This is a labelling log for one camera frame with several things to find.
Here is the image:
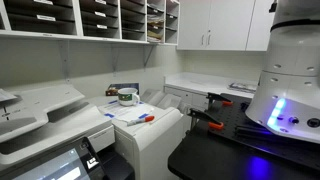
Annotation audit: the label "marker with orange cap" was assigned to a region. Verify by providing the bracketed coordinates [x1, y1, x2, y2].
[126, 115, 155, 127]

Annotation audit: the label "white mug with green band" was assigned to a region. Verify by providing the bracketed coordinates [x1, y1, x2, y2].
[117, 87, 141, 107]

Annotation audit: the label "white counter with drawers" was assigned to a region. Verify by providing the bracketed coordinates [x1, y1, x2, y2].
[163, 72, 260, 114]

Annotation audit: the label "white paper sheet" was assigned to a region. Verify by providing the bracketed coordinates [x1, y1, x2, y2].
[97, 99, 155, 124]

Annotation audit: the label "dark blue cardboard box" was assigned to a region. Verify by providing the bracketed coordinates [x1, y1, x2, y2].
[105, 82, 140, 97]

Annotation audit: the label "paper stacks in sorter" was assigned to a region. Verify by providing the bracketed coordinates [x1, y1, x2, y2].
[147, 3, 166, 43]

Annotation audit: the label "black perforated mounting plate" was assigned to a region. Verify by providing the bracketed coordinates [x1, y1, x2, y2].
[208, 93, 320, 169]

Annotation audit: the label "stack of papers on counter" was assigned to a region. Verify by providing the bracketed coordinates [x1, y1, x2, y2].
[228, 82, 258, 94]

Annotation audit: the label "black robot table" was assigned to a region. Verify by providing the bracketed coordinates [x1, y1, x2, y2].
[167, 119, 320, 180]

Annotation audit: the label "white mail sorter shelf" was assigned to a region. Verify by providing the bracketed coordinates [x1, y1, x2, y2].
[0, 0, 181, 46]

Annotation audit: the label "large grey multifunction printer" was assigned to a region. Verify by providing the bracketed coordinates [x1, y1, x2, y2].
[0, 83, 116, 180]

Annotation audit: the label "printer touchscreen panel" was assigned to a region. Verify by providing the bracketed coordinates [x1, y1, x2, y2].
[0, 136, 108, 180]

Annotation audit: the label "black clamp with orange handle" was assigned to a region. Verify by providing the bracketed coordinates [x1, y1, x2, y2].
[205, 92, 234, 108]
[187, 107, 225, 131]

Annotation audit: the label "white wall cabinet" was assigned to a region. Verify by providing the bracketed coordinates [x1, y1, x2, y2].
[176, 0, 276, 52]

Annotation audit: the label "black cable connector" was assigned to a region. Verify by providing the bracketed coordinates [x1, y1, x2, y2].
[268, 0, 279, 14]

